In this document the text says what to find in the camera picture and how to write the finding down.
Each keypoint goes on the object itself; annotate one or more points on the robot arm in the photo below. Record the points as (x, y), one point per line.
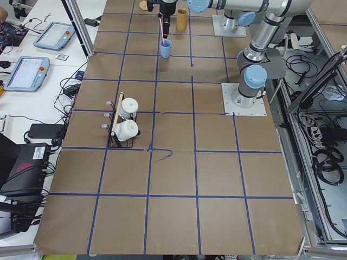
(254, 75)
(231, 16)

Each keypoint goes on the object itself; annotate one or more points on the teach pendant near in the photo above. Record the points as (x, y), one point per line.
(28, 74)

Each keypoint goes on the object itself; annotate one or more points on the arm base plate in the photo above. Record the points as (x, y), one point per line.
(238, 105)
(229, 25)

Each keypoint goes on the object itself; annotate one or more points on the black laptop computer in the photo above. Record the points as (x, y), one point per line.
(22, 167)

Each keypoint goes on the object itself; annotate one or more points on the bamboo chopstick holder cup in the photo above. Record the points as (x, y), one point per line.
(181, 19)

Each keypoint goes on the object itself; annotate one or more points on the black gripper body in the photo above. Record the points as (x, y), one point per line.
(166, 8)

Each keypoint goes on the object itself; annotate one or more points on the light blue plastic cup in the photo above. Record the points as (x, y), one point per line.
(165, 48)

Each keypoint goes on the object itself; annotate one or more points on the wooden rack handle rod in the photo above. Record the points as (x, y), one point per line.
(116, 115)

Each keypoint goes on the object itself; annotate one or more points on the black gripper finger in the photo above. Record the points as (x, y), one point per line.
(166, 26)

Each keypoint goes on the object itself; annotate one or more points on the teach pendant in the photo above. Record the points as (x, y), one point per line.
(28, 74)
(55, 36)

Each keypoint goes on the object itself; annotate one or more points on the aluminium frame post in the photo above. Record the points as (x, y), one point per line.
(75, 17)

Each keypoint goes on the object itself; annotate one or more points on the pink chopstick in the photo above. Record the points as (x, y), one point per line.
(162, 31)

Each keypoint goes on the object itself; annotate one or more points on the white cup on rack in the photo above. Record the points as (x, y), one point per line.
(128, 109)
(126, 130)

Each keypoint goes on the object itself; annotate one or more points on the teach pendant far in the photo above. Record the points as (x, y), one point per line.
(55, 36)

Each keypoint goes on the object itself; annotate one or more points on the black wire cup rack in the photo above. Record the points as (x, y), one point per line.
(113, 140)

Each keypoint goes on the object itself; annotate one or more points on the black power adapter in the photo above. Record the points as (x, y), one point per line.
(43, 131)

